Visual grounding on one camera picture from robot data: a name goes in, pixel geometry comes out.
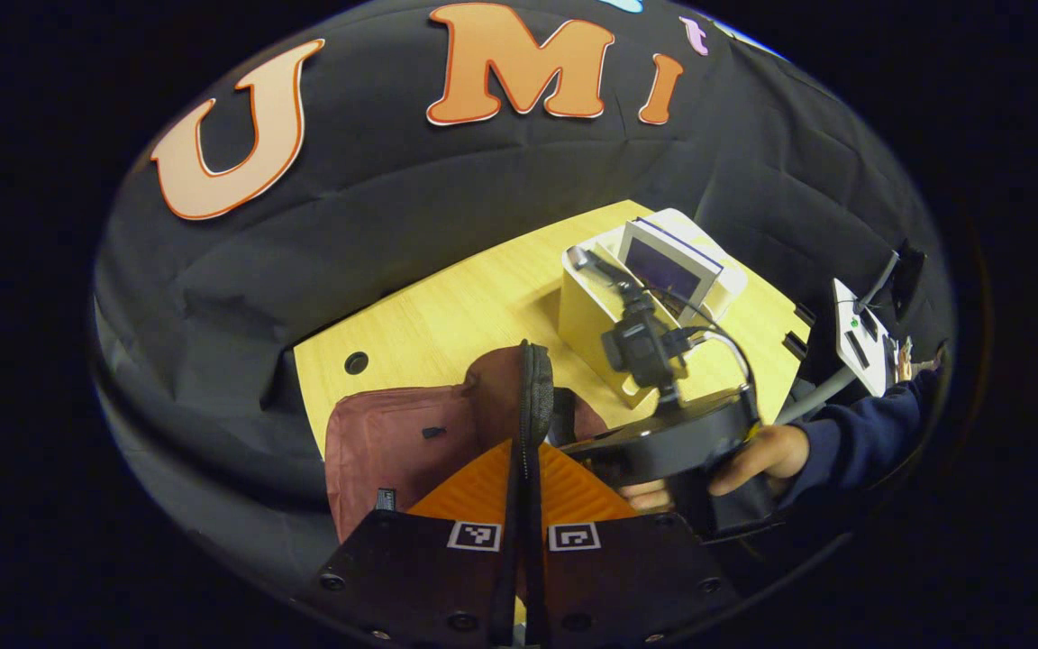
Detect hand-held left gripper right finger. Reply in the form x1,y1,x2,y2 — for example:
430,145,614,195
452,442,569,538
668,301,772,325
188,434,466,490
524,440,743,646

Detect blue picture cover book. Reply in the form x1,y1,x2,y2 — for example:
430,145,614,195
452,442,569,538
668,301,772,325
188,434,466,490
618,216,724,309

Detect grey power cable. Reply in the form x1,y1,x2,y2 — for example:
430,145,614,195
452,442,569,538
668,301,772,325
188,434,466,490
773,365,860,426

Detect cream plastic bookshelf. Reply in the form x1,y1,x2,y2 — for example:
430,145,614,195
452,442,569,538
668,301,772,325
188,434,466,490
559,208,750,408

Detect black plug adapter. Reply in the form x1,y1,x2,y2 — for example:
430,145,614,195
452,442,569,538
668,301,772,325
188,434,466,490
857,239,927,318

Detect gripper camera cable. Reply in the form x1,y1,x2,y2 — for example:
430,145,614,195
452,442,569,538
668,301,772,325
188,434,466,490
645,287,759,425

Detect black backdrop cloth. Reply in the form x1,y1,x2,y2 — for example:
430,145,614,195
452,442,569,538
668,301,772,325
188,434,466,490
91,0,957,614

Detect maroon schoolbag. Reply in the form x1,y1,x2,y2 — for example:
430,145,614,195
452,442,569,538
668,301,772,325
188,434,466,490
325,340,615,542

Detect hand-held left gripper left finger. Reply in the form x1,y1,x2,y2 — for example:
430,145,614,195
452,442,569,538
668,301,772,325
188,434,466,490
316,437,521,646

